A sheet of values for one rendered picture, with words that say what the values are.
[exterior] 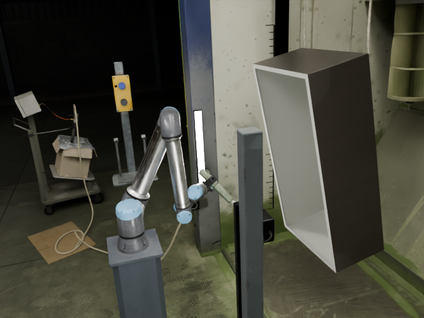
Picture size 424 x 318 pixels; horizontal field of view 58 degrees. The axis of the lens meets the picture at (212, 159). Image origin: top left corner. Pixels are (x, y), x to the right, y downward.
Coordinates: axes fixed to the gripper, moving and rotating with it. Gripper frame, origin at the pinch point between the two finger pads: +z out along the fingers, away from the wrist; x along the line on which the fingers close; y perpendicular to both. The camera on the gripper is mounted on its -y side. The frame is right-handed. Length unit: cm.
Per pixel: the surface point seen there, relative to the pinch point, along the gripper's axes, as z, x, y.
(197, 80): 4, -59, -48
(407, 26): 33, 23, -174
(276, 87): -19, -9, -79
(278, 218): 77, 55, -4
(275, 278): 26, 81, 23
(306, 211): 25, 63, -31
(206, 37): -2, -73, -74
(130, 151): 12, -66, 28
